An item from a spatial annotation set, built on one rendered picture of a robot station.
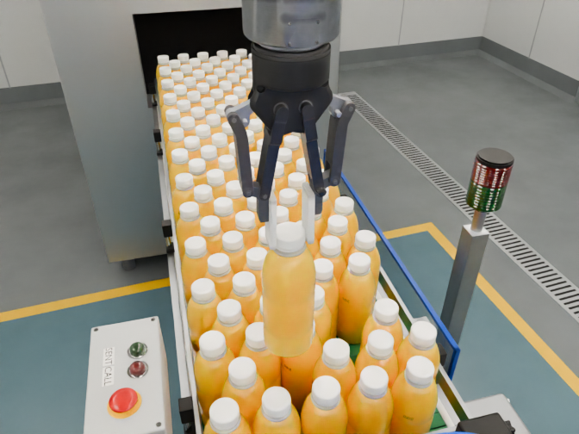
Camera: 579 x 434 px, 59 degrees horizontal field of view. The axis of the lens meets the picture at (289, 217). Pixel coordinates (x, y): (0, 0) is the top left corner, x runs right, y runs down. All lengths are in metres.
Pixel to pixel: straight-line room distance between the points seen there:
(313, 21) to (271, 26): 0.04
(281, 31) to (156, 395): 0.50
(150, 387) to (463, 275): 0.64
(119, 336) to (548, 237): 2.58
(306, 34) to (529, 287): 2.35
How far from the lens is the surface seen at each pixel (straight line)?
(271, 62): 0.48
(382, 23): 5.20
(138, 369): 0.77
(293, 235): 0.61
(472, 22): 5.75
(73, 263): 2.82
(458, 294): 1.12
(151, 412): 0.73
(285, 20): 0.46
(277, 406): 0.73
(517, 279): 2.74
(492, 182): 0.96
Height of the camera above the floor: 1.69
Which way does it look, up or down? 35 degrees down
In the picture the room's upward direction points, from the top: straight up
